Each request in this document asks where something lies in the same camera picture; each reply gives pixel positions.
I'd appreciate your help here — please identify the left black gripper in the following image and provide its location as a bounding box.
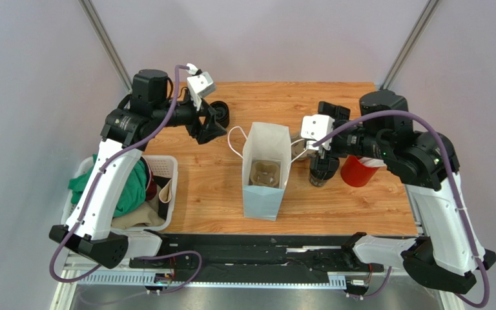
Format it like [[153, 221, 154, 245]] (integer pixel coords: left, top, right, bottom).
[[152, 93, 227, 145]]

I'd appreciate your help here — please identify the white paper bag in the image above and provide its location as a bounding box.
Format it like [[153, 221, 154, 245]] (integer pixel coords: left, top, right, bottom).
[[227, 122, 303, 221]]

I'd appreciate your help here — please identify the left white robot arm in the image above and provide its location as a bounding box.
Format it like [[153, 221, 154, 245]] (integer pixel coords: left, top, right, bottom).
[[49, 64, 226, 269]]

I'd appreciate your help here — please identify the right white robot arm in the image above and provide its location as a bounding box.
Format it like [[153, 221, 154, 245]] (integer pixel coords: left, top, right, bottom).
[[301, 90, 496, 295]]

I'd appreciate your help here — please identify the black paper cup stack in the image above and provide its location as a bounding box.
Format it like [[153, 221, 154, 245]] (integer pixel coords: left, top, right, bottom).
[[309, 156, 340, 187]]

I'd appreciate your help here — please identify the black cup lid stack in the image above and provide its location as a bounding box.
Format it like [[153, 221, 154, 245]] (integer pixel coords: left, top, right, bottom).
[[210, 101, 230, 129]]

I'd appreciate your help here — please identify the red straw holder cup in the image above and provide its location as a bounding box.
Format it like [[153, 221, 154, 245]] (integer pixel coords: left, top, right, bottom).
[[340, 156, 379, 187]]

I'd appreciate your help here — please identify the white plastic basket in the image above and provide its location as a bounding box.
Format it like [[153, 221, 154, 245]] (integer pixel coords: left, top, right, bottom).
[[61, 155, 179, 233]]

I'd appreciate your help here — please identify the green cloth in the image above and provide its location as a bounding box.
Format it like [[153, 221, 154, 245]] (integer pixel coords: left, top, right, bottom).
[[68, 154, 150, 218]]

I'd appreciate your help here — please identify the beige cloth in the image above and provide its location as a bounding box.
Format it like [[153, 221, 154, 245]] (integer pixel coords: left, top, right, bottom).
[[111, 176, 173, 229]]

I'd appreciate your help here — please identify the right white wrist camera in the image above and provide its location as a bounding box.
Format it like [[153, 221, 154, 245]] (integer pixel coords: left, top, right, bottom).
[[300, 114, 334, 151]]

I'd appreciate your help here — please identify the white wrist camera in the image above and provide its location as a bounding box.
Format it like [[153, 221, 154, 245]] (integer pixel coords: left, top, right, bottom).
[[300, 114, 334, 151], [186, 63, 216, 112]]

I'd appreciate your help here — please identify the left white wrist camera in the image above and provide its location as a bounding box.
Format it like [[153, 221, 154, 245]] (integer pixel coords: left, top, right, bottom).
[[186, 63, 216, 112]]

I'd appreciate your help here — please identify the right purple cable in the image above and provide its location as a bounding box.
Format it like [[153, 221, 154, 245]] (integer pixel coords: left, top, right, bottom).
[[312, 110, 490, 309]]

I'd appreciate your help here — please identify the purple cable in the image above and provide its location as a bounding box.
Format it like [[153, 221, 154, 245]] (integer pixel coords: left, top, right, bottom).
[[49, 64, 203, 295], [312, 110, 490, 309]]

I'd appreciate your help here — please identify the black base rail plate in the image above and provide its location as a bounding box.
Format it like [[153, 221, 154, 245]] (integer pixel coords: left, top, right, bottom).
[[129, 233, 384, 284]]

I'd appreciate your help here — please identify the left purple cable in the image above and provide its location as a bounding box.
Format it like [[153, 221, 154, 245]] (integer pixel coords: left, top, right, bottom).
[[49, 64, 203, 295]]

